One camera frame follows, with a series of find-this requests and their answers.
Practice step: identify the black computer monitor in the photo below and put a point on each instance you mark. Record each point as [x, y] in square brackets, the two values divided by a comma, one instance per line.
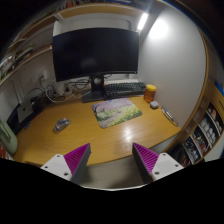
[93, 51]

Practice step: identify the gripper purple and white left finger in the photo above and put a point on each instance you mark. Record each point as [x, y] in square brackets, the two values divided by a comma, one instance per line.
[71, 166]

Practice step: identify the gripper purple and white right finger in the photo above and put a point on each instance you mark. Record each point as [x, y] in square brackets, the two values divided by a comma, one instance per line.
[153, 166]

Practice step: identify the green chair backrest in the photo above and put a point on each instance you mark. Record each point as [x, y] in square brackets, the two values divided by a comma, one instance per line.
[8, 137]

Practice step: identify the wooden side shelf unit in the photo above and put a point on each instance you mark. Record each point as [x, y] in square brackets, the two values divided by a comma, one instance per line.
[202, 138]

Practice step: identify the orange lidded jar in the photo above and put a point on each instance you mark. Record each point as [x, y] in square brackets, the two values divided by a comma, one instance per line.
[149, 93]

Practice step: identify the wooden upper wall shelf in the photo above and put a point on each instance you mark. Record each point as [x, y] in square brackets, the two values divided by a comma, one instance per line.
[72, 14]

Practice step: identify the dark mechanical keyboard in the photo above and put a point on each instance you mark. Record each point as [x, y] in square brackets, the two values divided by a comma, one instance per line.
[116, 90]

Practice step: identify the floral landscape mouse pad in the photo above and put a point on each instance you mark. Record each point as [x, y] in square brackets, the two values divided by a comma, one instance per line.
[112, 112]

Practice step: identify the white wall light bar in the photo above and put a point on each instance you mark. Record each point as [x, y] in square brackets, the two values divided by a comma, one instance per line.
[142, 22]

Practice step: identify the pen on desk edge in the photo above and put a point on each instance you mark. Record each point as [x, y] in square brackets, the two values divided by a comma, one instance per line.
[169, 117]

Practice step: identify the translucent grey computer mouse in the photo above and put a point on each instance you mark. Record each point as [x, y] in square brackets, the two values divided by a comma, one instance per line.
[61, 124]

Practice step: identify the black monitor stand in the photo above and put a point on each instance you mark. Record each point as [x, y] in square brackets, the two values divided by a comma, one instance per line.
[96, 93]

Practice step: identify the silver laptop computer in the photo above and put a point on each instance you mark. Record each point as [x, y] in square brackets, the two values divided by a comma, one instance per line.
[24, 110]

